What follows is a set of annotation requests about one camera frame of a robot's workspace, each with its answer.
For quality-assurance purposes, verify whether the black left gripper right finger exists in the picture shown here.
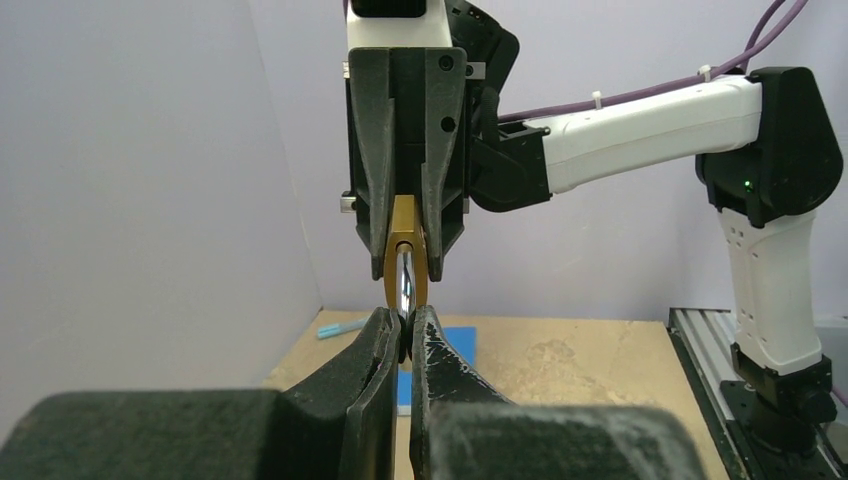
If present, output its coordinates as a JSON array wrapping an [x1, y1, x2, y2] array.
[[409, 306, 707, 479]]

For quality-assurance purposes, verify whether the blue folder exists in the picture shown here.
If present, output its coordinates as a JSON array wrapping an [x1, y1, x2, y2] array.
[[396, 326, 477, 417]]

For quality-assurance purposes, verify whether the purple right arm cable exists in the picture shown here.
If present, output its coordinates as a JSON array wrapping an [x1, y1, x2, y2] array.
[[496, 0, 811, 124]]

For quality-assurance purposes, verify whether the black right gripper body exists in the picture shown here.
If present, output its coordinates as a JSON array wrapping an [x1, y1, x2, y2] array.
[[345, 47, 486, 241]]

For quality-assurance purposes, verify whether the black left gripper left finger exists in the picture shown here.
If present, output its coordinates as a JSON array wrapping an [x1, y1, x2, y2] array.
[[1, 308, 401, 479]]

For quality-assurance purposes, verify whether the light blue marker pen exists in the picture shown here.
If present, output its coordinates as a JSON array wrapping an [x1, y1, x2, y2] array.
[[316, 318, 368, 340]]

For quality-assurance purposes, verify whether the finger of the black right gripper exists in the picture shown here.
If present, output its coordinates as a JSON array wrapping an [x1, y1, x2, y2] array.
[[421, 47, 467, 282], [348, 48, 395, 280]]

